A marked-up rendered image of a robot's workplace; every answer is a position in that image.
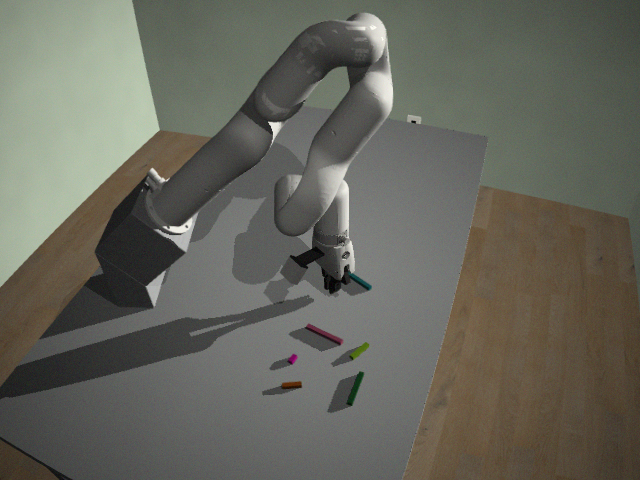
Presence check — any lime green rod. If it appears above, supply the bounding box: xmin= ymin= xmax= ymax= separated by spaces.
xmin=350 ymin=342 xmax=369 ymax=360

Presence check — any turquoise rod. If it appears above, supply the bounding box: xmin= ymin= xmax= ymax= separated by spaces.
xmin=348 ymin=271 xmax=372 ymax=291

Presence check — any orange rod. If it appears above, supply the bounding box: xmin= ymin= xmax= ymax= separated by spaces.
xmin=282 ymin=381 xmax=302 ymax=389

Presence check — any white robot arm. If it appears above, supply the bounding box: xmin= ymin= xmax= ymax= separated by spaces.
xmin=144 ymin=13 xmax=393 ymax=245

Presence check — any dark green rod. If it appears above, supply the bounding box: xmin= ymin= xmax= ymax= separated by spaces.
xmin=347 ymin=371 xmax=364 ymax=406

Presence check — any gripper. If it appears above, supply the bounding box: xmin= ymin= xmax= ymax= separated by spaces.
xmin=312 ymin=231 xmax=354 ymax=294

